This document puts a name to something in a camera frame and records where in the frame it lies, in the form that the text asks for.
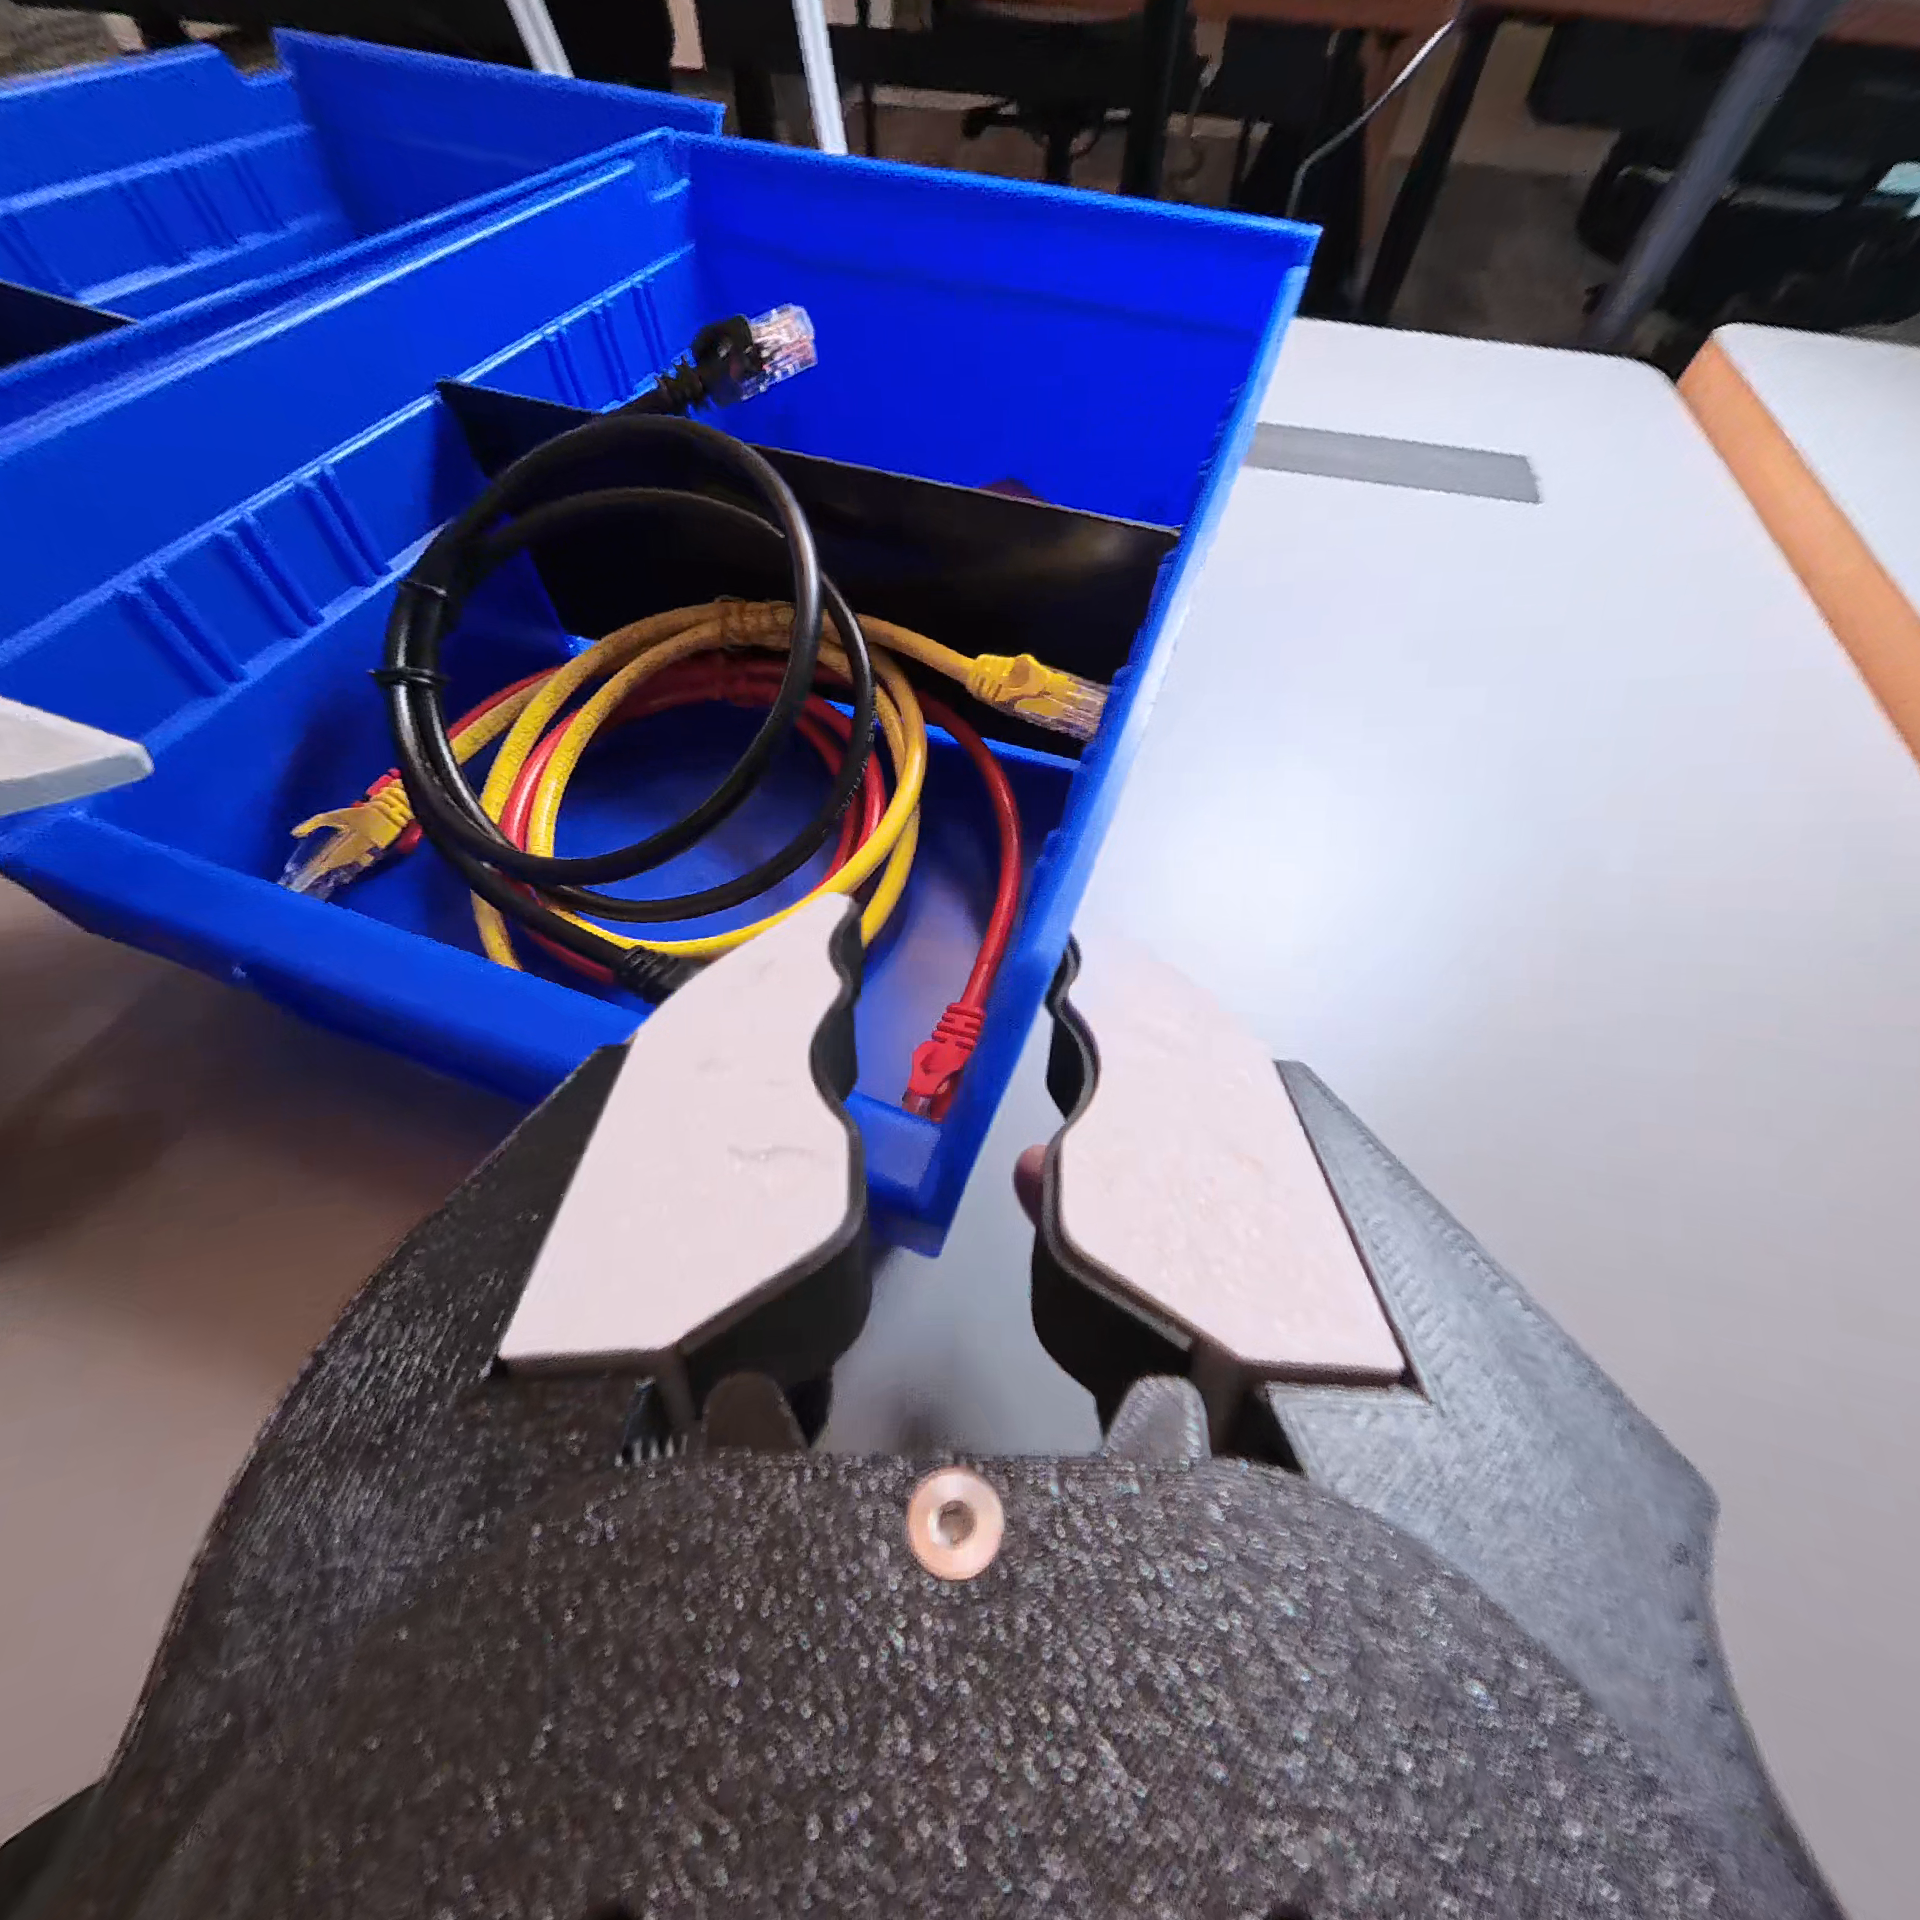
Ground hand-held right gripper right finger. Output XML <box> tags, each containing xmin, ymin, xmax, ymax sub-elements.
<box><xmin>1031</xmin><ymin>937</ymin><xmax>1412</xmax><ymax>1420</ymax></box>

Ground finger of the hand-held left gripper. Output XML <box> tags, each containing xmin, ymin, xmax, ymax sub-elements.
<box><xmin>0</xmin><ymin>698</ymin><xmax>156</xmax><ymax>820</ymax></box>

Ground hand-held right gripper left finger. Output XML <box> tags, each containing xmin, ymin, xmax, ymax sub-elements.
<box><xmin>497</xmin><ymin>896</ymin><xmax>876</xmax><ymax>1402</ymax></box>

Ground black ethernet cable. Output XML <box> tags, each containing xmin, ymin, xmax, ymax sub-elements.
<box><xmin>380</xmin><ymin>304</ymin><xmax>879</xmax><ymax>1003</ymax></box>

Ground red ethernet cable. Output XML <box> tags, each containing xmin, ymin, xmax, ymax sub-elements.
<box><xmin>359</xmin><ymin>660</ymin><xmax>1026</xmax><ymax>1124</ymax></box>

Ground yellow ethernet cable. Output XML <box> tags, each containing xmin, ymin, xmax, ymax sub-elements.
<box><xmin>277</xmin><ymin>597</ymin><xmax>1113</xmax><ymax>975</ymax></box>

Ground blue plastic bin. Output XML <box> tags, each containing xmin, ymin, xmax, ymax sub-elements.
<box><xmin>0</xmin><ymin>31</ymin><xmax>727</xmax><ymax>429</ymax></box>
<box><xmin>0</xmin><ymin>128</ymin><xmax>1321</xmax><ymax>1255</ymax></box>

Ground grey tape strip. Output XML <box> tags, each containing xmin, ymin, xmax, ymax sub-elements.
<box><xmin>1249</xmin><ymin>424</ymin><xmax>1545</xmax><ymax>506</ymax></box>

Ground orange edged white table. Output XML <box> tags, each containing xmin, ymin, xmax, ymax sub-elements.
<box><xmin>1677</xmin><ymin>322</ymin><xmax>1920</xmax><ymax>760</ymax></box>

